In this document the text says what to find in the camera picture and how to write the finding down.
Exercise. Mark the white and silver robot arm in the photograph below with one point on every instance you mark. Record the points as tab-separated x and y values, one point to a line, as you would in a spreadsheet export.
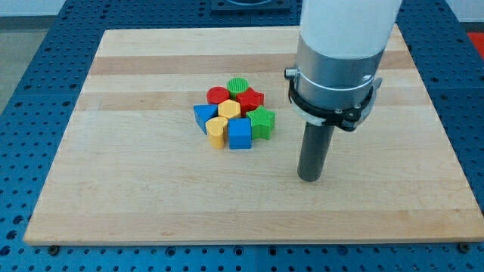
341	43

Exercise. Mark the blue cube block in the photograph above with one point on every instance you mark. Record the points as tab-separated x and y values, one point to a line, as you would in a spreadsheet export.
239	134

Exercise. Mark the green star block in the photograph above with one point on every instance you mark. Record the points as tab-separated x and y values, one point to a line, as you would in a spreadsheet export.
262	122

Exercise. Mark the yellow heart block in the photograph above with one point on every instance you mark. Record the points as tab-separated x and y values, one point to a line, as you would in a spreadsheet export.
217	131

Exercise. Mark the yellow hexagon block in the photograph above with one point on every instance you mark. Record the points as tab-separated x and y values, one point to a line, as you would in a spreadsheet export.
229	109

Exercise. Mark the red star block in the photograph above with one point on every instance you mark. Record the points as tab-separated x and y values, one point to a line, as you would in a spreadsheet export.
249	100

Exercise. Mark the blue triangle block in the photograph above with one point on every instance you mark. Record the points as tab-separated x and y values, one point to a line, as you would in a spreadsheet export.
203	113

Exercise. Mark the red cylinder block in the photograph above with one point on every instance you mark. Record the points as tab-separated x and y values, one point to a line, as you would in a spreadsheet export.
217	95

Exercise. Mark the green cylinder block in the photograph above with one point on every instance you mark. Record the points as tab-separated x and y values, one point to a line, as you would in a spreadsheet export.
237	86

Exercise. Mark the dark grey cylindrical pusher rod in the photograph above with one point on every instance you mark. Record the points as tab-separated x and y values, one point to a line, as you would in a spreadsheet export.
315	144

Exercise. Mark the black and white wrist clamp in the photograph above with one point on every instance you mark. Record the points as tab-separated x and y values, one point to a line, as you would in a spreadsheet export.
346	119

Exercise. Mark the light wooden board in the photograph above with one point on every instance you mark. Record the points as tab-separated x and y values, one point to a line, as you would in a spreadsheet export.
134	168

